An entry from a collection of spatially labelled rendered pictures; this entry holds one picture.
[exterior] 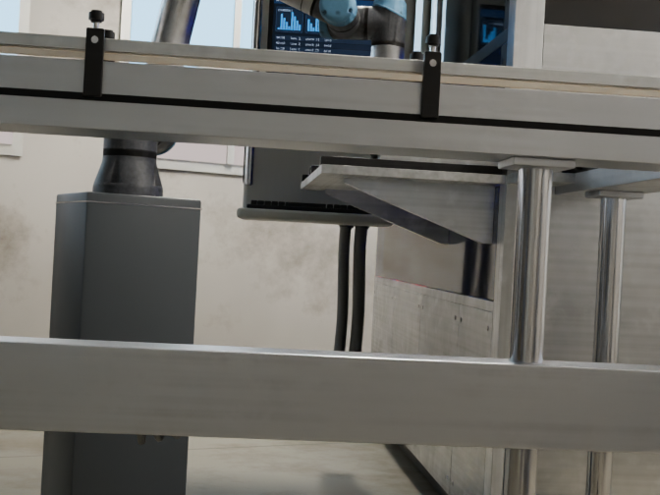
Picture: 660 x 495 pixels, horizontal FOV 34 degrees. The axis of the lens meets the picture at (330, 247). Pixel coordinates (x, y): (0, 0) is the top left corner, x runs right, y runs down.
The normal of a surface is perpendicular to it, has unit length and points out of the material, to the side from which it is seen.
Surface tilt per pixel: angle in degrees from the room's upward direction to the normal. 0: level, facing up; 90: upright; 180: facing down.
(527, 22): 90
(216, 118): 90
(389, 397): 90
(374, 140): 90
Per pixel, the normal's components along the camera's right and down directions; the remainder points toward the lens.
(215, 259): 0.47, 0.02
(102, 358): 0.09, 0.00
